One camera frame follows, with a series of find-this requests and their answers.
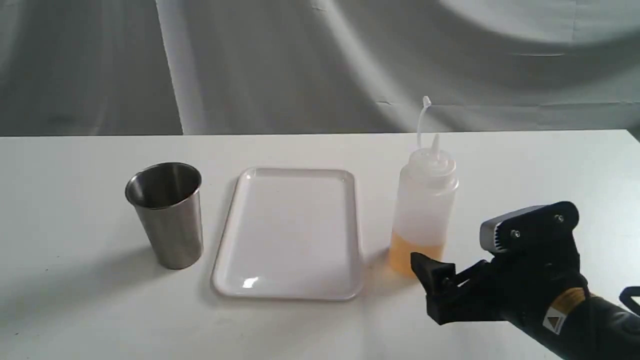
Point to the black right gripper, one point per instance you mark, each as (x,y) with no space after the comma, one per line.
(532,289)

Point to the squeeze bottle with amber liquid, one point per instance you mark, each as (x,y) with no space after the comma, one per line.
(427,186)

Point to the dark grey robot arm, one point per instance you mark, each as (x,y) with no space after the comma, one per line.
(599,331)

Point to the stainless steel cup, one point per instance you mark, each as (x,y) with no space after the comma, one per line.
(167,199)

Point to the white rectangular plastic tray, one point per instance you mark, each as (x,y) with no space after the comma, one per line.
(291,234)

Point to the grey cloth backdrop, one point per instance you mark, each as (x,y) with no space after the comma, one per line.
(248,67)

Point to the wrist camera with black bracket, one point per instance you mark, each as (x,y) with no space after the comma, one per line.
(528,228)

